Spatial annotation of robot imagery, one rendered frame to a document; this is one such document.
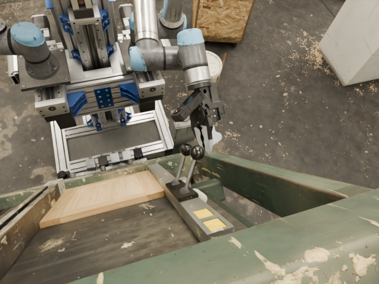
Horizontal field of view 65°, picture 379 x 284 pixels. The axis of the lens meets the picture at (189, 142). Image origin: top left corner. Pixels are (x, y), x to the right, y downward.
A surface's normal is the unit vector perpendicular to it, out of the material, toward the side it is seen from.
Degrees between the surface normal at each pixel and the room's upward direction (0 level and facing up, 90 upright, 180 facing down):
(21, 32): 7
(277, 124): 0
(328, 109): 0
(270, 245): 58
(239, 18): 90
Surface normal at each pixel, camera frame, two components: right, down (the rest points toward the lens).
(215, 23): 0.03, 0.88
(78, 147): 0.10, -0.48
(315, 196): -0.95, 0.22
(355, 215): -0.19, -0.98
